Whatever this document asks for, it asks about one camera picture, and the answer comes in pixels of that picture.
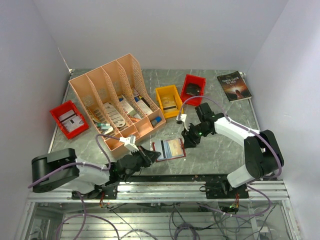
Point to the yellow plastic bin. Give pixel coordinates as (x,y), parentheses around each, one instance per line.
(169,89)

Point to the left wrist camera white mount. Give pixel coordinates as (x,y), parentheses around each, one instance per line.
(129,143)

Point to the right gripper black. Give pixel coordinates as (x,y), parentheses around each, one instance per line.
(189,140)

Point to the white cards in left bin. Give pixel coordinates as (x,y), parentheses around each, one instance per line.
(71,121)

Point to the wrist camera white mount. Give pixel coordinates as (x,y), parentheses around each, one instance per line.
(129,143)
(183,119)

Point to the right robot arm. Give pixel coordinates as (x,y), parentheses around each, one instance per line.
(262,154)

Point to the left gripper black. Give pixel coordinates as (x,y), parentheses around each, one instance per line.
(149,156)

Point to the black credit card stack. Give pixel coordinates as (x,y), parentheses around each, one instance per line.
(193,89)

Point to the aluminium mounting rail frame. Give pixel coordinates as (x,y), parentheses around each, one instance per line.
(162,192)

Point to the blue capped tube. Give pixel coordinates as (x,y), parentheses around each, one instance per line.
(156,121)

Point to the gold card in bin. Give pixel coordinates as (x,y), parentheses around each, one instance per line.
(168,103)

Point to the red card holder wallet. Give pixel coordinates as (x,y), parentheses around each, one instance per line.
(168,155)

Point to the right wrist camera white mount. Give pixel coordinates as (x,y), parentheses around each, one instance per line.
(183,119)

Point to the pink file organizer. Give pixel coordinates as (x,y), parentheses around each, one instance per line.
(115,93)

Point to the red bin with cards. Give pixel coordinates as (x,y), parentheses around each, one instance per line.
(201,81)

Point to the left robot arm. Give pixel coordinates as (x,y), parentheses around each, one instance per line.
(63,169)

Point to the dark paperback book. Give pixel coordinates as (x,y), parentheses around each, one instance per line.
(234,86)

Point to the white VIP card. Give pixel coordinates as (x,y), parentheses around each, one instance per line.
(161,147)

